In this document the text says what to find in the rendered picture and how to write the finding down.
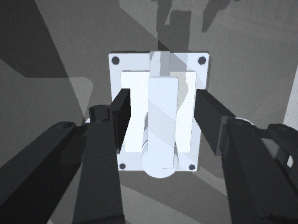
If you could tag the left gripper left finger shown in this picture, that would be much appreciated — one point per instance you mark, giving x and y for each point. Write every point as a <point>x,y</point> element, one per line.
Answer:
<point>32,183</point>

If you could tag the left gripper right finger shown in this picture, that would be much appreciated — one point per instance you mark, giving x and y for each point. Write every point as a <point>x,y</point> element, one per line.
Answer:
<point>257,190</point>

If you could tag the white mounting plate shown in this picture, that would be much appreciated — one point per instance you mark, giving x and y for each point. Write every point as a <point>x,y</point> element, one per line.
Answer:
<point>197,62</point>

